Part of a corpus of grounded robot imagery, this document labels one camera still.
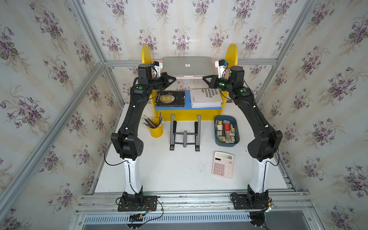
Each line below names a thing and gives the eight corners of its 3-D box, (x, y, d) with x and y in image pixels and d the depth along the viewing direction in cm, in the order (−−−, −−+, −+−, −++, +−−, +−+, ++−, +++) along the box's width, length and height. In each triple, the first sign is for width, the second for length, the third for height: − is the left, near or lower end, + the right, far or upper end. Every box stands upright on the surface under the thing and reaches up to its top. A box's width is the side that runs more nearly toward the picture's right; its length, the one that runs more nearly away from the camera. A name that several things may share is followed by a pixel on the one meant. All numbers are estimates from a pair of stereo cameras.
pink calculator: (211, 175, 84) (211, 173, 82) (214, 152, 93) (215, 150, 91) (231, 180, 82) (232, 179, 80) (233, 156, 91) (234, 155, 89)
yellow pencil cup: (150, 137, 101) (147, 128, 92) (152, 127, 107) (149, 118, 98) (162, 137, 101) (160, 128, 92) (163, 127, 107) (161, 118, 98)
